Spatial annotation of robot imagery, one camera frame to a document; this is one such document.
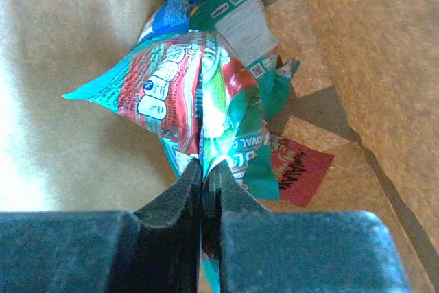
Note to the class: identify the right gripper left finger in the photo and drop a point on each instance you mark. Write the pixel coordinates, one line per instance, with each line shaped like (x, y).
(154, 249)

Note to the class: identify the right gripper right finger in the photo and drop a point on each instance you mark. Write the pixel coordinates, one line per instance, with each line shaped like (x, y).
(264, 251)

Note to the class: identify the red snack packet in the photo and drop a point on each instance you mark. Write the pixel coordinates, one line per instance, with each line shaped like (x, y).
(298, 169)

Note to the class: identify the green red snack bag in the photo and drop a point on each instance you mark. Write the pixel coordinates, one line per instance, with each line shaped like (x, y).
(202, 102)

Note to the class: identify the brown paper bag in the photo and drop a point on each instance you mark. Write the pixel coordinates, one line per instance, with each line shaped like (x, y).
(366, 92)

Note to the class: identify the small light blue packet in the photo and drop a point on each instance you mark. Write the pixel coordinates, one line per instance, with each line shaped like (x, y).
(172, 17)

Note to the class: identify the teal white snack bag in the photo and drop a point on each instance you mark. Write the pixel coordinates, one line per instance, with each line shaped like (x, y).
(244, 24)

